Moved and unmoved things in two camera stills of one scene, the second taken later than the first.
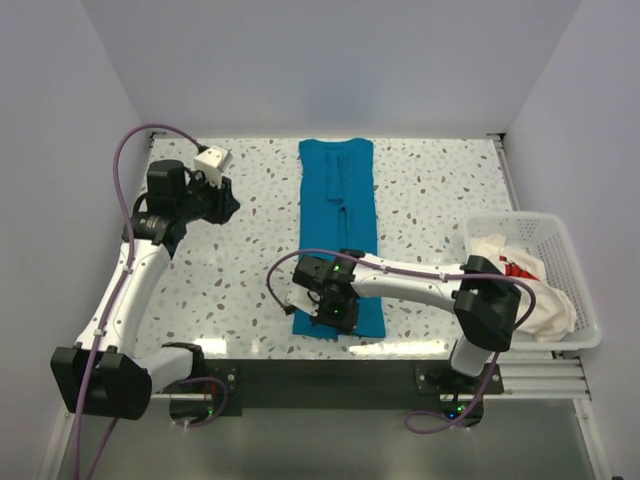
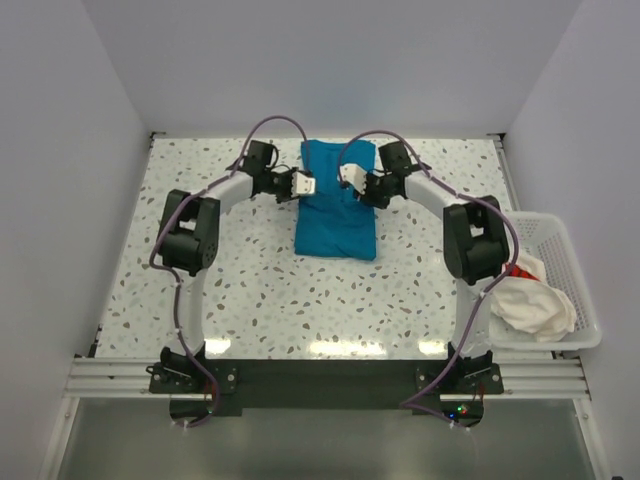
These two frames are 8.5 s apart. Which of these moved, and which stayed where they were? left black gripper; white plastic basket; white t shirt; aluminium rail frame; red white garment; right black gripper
Moved: right black gripper; left black gripper
Stayed: white plastic basket; aluminium rail frame; white t shirt; red white garment
